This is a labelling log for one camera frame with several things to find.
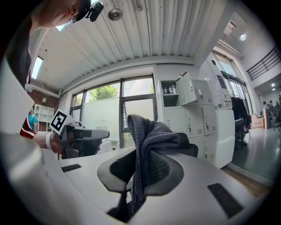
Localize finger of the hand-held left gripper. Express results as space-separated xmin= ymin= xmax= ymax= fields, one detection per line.
xmin=84 ymin=129 xmax=110 ymax=141

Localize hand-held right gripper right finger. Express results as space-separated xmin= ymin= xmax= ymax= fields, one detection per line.
xmin=131 ymin=149 xmax=264 ymax=225

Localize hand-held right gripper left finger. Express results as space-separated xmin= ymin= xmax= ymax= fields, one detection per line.
xmin=57 ymin=146 xmax=137 ymax=213

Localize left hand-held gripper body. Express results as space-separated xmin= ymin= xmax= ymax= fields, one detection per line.
xmin=49 ymin=109 xmax=102 ymax=159

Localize black office chair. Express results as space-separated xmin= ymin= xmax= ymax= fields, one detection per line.
xmin=175 ymin=132 xmax=199 ymax=158

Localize grey cloth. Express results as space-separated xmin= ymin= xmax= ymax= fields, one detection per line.
xmin=126 ymin=113 xmax=181 ymax=211

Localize person's left forearm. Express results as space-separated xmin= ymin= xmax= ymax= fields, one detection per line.
xmin=34 ymin=133 xmax=48 ymax=148

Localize person's left hand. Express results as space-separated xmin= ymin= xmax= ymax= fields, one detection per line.
xmin=50 ymin=133 xmax=64 ymax=155

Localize white cubby shelf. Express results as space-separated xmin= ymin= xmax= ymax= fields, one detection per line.
xmin=34 ymin=104 xmax=55 ymax=132

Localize white wristband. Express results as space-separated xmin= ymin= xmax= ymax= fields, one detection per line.
xmin=45 ymin=132 xmax=53 ymax=151

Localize wooden step platform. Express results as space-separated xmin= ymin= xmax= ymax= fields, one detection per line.
xmin=220 ymin=166 xmax=272 ymax=198

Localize white box cabinet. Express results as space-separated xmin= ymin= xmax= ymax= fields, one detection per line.
xmin=215 ymin=109 xmax=235 ymax=169

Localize grey metal locker cabinet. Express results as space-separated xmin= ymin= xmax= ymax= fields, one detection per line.
xmin=158 ymin=70 xmax=217 ymax=159

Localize cardboard boxes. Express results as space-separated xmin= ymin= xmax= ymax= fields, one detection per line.
xmin=250 ymin=114 xmax=265 ymax=129

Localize person's head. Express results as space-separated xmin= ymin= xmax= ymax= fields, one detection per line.
xmin=32 ymin=0 xmax=92 ymax=28

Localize round grey ceiling fixture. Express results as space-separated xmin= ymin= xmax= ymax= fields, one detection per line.
xmin=108 ymin=8 xmax=123 ymax=22

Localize black balcony railing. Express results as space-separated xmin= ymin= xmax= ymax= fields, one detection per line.
xmin=245 ymin=45 xmax=281 ymax=81

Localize white ceiling air conditioner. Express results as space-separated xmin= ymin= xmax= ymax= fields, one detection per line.
xmin=223 ymin=19 xmax=238 ymax=36

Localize black window frame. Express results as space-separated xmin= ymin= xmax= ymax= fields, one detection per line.
xmin=70 ymin=74 xmax=158 ymax=150

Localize black head-mounted camera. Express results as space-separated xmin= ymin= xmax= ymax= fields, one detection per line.
xmin=85 ymin=1 xmax=104 ymax=22

